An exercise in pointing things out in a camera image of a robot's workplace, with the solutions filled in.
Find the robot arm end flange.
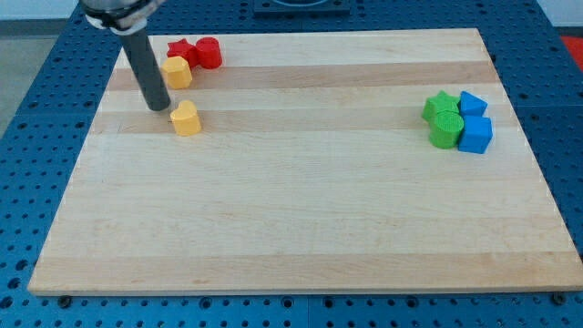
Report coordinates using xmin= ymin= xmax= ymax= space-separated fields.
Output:
xmin=79 ymin=0 xmax=166 ymax=36

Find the yellow heart block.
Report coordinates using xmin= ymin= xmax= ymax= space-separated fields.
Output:
xmin=170 ymin=100 xmax=202 ymax=137

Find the yellow hexagon block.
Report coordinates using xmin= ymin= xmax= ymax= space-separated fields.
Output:
xmin=161 ymin=56 xmax=192 ymax=89

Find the wooden board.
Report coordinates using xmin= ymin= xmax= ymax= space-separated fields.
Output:
xmin=28 ymin=28 xmax=582 ymax=296

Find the red cylinder block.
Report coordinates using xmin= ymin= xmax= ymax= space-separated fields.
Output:
xmin=195 ymin=36 xmax=222 ymax=69

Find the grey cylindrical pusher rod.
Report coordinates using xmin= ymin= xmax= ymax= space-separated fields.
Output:
xmin=120 ymin=28 xmax=171 ymax=112

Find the red star block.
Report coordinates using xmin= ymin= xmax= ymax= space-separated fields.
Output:
xmin=167 ymin=38 xmax=199 ymax=68

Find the green star block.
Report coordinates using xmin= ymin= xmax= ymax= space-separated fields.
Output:
xmin=422 ymin=90 xmax=460 ymax=122

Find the green cylinder block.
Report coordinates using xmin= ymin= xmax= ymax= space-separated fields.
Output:
xmin=429 ymin=111 xmax=465 ymax=149

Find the blue triangle block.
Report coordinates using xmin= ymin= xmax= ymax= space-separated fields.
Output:
xmin=458 ymin=91 xmax=488 ymax=117

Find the blue cube block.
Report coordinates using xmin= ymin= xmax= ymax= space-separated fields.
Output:
xmin=458 ymin=116 xmax=493 ymax=154

